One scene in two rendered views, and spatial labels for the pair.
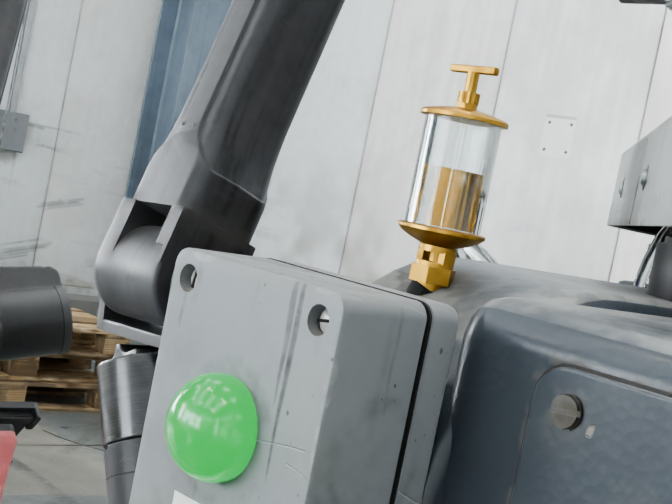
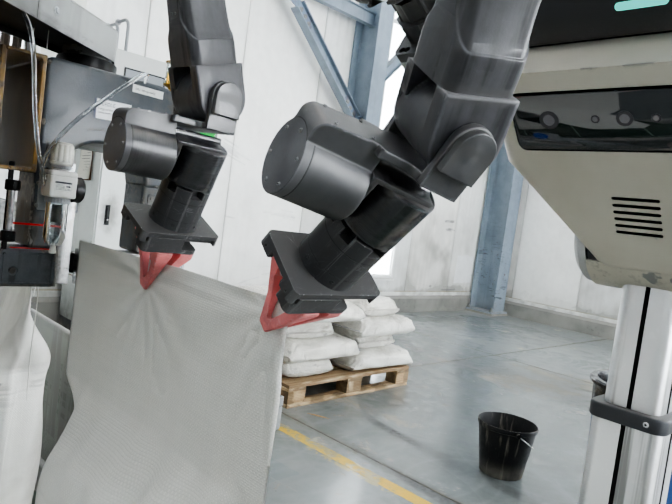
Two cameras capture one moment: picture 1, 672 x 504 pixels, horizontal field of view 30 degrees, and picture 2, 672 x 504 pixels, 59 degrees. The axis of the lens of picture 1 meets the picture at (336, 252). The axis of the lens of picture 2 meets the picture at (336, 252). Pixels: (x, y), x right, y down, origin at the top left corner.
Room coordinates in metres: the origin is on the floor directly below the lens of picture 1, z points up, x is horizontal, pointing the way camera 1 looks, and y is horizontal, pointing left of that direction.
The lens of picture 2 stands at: (1.43, 0.24, 1.17)
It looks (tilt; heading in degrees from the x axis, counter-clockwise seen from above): 3 degrees down; 178
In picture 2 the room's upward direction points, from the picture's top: 8 degrees clockwise
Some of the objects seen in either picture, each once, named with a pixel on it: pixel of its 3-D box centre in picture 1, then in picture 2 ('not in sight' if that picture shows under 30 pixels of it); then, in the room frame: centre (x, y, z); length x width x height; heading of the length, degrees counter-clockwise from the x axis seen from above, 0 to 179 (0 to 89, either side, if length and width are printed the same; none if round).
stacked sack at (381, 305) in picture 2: not in sight; (350, 299); (-2.98, 0.57, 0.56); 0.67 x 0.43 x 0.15; 43
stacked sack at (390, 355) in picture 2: not in sight; (365, 354); (-2.81, 0.71, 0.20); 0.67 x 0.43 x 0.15; 133
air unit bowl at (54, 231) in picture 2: not in sight; (55, 223); (0.58, -0.13, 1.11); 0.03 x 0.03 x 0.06
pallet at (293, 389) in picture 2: not in sight; (311, 368); (-2.74, 0.34, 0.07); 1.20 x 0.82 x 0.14; 135
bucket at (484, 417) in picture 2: not in sight; (504, 446); (-1.46, 1.32, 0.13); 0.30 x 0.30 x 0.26
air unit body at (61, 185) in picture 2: not in sight; (60, 198); (0.58, -0.12, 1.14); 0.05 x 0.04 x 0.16; 133
